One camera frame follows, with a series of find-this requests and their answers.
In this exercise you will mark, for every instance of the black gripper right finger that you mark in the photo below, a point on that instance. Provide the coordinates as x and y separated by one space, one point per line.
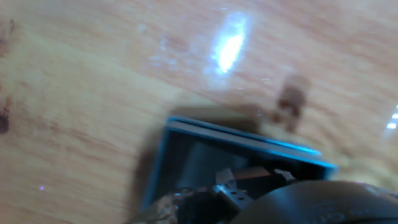
283 175

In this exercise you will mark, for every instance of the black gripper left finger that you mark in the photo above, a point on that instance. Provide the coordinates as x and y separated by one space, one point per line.
231 193

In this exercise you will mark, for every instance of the light blue gift box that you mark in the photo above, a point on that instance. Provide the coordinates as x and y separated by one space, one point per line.
217 130

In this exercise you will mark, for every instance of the wooden board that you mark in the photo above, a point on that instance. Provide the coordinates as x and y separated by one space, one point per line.
77 77

